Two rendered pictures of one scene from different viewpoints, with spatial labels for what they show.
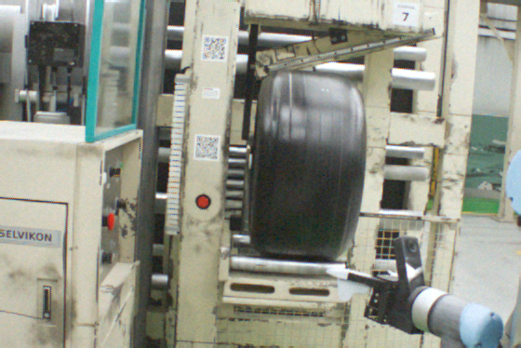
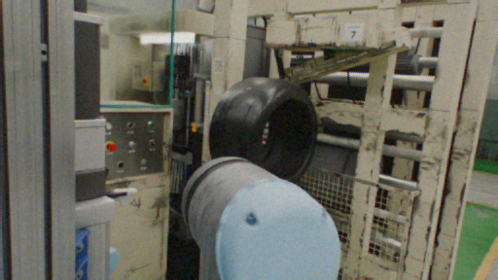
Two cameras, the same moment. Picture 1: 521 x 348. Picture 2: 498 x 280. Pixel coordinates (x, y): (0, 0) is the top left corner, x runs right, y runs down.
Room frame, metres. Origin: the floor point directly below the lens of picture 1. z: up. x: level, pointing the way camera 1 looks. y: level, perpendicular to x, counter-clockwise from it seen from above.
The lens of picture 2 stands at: (0.73, -1.42, 1.46)
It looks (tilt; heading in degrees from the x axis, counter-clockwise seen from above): 10 degrees down; 45
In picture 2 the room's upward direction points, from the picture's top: 5 degrees clockwise
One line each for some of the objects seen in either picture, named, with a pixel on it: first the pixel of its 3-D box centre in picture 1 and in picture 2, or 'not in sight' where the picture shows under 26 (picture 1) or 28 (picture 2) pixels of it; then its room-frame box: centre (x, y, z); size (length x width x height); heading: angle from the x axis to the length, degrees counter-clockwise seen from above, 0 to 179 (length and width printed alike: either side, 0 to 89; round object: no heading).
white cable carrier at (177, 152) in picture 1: (178, 154); (209, 123); (2.05, 0.23, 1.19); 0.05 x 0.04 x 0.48; 2
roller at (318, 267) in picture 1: (287, 265); not in sight; (1.97, -0.11, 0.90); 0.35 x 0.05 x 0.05; 92
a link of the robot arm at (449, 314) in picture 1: (466, 326); not in sight; (1.05, -0.36, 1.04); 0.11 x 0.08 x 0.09; 31
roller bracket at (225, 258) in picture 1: (226, 250); not in sight; (2.11, 0.07, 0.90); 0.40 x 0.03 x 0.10; 2
